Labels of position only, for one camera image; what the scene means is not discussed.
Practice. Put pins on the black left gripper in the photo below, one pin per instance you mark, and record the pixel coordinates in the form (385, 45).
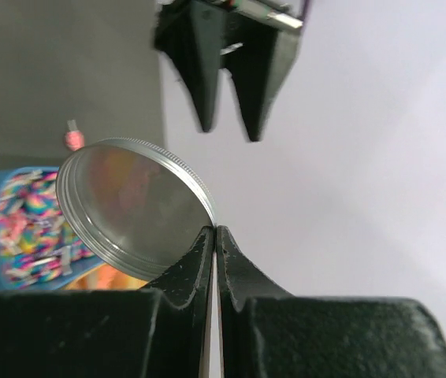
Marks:
(190, 33)

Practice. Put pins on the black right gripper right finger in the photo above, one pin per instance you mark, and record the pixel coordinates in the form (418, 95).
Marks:
(268, 332)

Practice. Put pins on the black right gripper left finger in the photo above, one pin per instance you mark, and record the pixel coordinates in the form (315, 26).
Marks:
(159, 330)

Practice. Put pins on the fallen pink lollipop candy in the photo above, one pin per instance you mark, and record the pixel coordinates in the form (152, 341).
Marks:
(74, 138)

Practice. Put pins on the blue candy tray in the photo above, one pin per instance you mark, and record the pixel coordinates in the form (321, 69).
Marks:
(38, 248)

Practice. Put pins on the orange candy tray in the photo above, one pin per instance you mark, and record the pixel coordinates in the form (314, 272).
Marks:
(105, 278)

